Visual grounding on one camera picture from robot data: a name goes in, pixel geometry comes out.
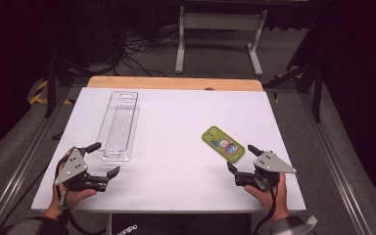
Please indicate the clear plastic storage tray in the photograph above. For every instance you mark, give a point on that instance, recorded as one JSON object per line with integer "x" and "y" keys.
{"x": 119, "y": 125}

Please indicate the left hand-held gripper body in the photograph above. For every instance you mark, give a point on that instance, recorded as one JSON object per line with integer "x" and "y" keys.
{"x": 70, "y": 167}

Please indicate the black tripod stand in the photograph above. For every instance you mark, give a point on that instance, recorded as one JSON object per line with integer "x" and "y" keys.
{"x": 316, "y": 91}
{"x": 50, "y": 84}

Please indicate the wooden table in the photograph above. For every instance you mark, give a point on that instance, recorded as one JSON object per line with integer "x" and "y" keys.
{"x": 176, "y": 83}

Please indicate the yellow black floor tape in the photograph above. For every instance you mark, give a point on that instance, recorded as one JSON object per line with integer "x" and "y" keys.
{"x": 36, "y": 96}

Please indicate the person's right hand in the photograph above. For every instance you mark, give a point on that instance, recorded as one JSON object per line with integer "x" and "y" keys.
{"x": 268, "y": 201}

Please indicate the person's left hand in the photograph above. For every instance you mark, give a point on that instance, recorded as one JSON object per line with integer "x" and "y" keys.
{"x": 75, "y": 197}

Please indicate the person's black printed clothing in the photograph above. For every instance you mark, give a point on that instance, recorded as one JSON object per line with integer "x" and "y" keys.
{"x": 182, "y": 225}

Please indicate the green cartoon phone case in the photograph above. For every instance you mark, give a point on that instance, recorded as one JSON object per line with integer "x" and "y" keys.
{"x": 223, "y": 144}

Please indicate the white metal stand frame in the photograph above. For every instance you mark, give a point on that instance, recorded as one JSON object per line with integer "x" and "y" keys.
{"x": 222, "y": 22}

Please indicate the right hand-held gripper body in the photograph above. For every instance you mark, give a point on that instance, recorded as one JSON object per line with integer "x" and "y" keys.
{"x": 271, "y": 163}

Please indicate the white table cover board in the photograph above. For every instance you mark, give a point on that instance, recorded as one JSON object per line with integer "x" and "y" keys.
{"x": 176, "y": 130}

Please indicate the aluminium floor rail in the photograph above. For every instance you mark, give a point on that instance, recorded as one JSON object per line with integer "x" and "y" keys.
{"x": 19, "y": 173}
{"x": 336, "y": 163}

